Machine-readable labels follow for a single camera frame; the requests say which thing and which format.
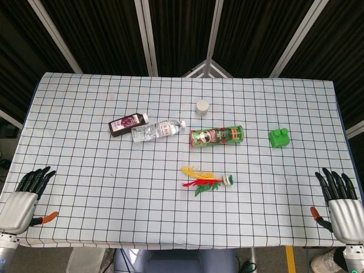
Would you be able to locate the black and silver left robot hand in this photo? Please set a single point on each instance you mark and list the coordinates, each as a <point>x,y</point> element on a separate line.
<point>18,209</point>

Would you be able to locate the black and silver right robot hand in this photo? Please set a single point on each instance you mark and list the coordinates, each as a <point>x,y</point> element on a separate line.
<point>345,216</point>

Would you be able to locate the colourful feather shuttlecock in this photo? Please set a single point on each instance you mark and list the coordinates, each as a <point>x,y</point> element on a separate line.
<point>206,180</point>

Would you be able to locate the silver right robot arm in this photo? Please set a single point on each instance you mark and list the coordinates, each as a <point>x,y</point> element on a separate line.
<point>354,257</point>

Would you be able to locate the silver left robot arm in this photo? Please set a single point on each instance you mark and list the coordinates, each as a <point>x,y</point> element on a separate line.
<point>7,250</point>

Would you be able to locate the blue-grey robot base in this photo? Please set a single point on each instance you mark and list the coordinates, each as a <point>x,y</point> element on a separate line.
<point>176,261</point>

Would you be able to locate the white sneaker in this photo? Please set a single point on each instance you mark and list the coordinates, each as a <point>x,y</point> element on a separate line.
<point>325,263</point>

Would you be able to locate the white grid-pattern tablecloth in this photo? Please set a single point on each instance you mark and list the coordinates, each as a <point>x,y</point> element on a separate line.
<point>113,185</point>

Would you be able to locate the green toy building block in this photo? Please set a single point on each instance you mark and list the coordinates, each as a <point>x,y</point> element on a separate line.
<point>278,139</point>

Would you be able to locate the dark grape juice bottle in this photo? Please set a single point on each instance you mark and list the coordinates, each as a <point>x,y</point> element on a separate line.
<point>120,127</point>

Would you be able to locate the green Pringles can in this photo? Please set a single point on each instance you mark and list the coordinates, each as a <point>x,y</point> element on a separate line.
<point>216,136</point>

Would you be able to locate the clear plastic water bottle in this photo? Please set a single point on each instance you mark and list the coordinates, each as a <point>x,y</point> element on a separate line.
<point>153,131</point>

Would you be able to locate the small white jar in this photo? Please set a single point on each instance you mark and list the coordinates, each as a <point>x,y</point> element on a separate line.
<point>202,107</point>

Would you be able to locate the white aluminium frame bar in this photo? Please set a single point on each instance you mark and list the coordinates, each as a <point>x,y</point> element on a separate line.
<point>355,130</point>
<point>10,118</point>

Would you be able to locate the white aluminium frame post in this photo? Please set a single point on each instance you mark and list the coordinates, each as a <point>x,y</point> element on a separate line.
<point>214,28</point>
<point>146,37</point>
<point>298,38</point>
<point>55,35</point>

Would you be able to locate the white triangular frame brace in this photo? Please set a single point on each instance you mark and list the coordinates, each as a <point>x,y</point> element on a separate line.
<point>211,68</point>

